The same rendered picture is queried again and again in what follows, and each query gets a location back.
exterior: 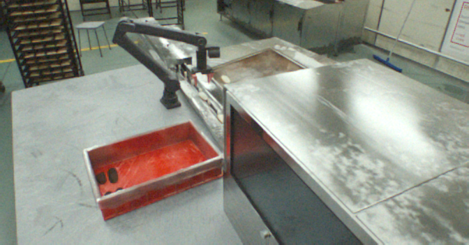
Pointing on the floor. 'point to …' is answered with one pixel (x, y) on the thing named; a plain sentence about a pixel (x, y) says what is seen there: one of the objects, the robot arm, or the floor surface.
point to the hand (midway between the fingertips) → (202, 83)
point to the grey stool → (88, 34)
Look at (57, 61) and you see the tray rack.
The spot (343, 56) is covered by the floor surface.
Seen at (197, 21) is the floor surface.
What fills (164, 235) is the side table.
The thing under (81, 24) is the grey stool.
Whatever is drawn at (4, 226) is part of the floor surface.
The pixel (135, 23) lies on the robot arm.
